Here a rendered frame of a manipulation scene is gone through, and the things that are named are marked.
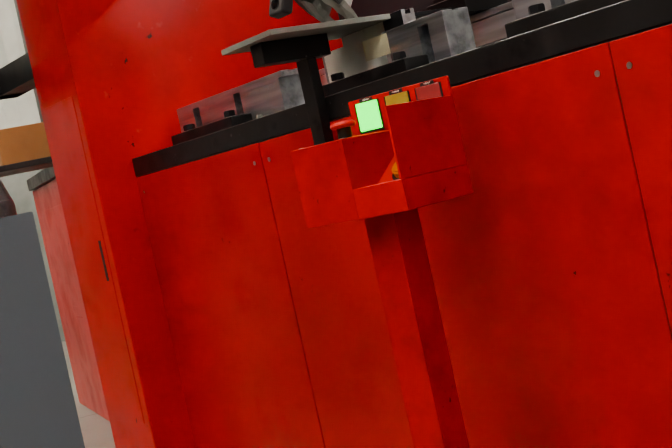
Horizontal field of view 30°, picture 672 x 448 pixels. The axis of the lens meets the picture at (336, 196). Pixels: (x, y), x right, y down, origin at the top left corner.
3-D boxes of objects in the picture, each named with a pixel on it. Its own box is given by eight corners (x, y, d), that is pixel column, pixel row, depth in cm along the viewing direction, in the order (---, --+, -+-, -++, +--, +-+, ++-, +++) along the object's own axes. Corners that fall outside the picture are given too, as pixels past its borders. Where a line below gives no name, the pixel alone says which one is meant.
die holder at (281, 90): (184, 147, 304) (175, 109, 304) (205, 143, 307) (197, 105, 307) (289, 114, 262) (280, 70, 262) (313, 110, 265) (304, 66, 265)
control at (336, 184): (306, 229, 189) (281, 112, 188) (374, 211, 200) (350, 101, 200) (408, 210, 175) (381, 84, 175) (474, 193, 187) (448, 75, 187)
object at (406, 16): (343, 48, 244) (340, 32, 244) (356, 46, 246) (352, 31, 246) (404, 25, 228) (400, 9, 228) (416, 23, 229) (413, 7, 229)
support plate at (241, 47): (221, 55, 231) (220, 50, 231) (337, 39, 245) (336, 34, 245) (270, 34, 216) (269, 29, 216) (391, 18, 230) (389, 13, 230)
